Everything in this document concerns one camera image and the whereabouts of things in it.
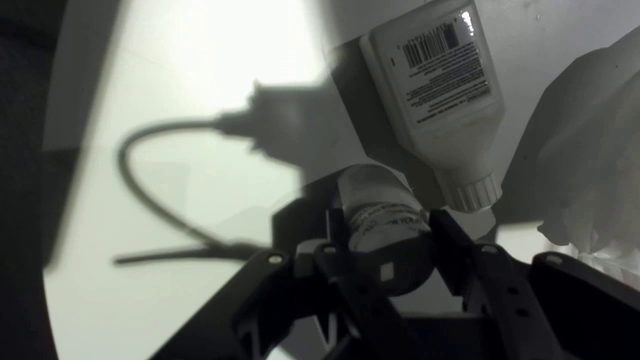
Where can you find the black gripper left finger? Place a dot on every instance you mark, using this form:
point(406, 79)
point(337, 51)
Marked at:
point(301, 292)

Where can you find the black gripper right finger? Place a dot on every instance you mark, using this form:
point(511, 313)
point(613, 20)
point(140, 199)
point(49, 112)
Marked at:
point(532, 313)

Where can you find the small white pill bottle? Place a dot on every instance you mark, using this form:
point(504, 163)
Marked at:
point(383, 213)

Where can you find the white plastic bag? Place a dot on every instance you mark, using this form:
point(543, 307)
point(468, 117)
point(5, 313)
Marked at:
point(580, 153)

